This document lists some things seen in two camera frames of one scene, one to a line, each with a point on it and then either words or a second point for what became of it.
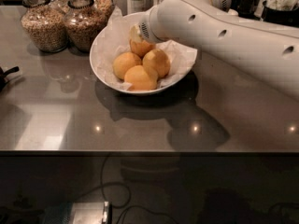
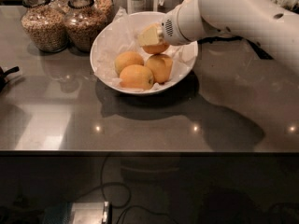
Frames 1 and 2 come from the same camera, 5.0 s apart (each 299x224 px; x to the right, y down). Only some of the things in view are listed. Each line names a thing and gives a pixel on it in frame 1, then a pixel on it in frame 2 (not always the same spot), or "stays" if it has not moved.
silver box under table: (78, 213) stays
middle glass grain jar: (83, 20) stays
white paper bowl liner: (113, 39) stays
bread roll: (140, 48) → (156, 49)
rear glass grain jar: (103, 0) stays
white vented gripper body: (146, 29) → (169, 29)
